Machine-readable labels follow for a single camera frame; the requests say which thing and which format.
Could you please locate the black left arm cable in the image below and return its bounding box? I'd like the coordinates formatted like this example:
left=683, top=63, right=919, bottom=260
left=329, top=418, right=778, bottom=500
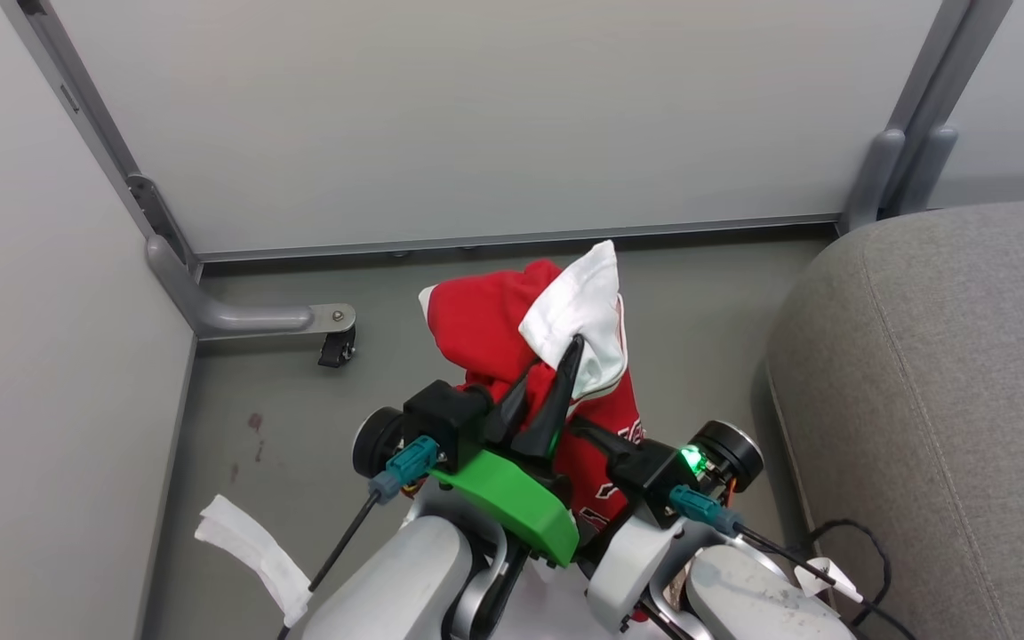
left=277, top=435, right=440, bottom=640

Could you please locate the red and white garment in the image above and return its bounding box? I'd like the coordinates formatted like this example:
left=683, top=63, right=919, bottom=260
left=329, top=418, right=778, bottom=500
left=419, top=240, right=646, bottom=534

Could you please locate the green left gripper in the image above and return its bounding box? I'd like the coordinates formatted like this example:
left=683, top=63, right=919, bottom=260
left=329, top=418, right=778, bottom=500
left=429, top=335, right=636, bottom=567

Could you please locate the black caster wheel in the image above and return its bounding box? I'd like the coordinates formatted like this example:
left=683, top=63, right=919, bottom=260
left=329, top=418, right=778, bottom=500
left=317, top=325, right=357, bottom=370

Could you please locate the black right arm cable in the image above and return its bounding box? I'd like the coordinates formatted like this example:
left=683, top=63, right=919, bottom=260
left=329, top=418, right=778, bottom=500
left=668, top=484, right=920, bottom=640

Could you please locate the grey partition bottom rail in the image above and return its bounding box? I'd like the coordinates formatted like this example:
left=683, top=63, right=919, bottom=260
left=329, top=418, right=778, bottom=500
left=196, top=213, right=842, bottom=263

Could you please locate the grey partition foot bracket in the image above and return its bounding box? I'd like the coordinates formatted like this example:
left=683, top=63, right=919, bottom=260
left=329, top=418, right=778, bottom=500
left=145, top=235, right=357, bottom=341

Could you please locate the white folded paper strip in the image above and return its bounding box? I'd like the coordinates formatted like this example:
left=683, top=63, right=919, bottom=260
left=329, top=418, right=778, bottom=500
left=194, top=493, right=314, bottom=628

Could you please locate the white cable tag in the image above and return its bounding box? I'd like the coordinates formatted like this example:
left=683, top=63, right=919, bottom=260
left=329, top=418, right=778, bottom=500
left=794, top=556, right=865, bottom=606

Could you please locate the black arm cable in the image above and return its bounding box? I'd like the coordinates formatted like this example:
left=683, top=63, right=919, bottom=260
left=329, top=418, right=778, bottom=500
left=668, top=484, right=920, bottom=640
left=277, top=435, right=440, bottom=640

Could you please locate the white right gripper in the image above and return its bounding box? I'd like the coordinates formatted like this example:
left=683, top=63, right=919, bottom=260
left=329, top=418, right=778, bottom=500
left=587, top=514, right=685, bottom=634

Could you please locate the grey fabric sofa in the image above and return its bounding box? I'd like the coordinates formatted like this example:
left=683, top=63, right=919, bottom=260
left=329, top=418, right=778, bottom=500
left=764, top=197, right=1024, bottom=640

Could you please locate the black looped floor cable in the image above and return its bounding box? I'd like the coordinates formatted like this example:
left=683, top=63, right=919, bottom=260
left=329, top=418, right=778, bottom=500
left=800, top=519, right=893, bottom=616

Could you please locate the grey partition post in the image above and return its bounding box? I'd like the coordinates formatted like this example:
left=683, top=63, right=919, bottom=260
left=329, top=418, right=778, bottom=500
left=839, top=0, right=975, bottom=236
left=892, top=0, right=1015, bottom=217

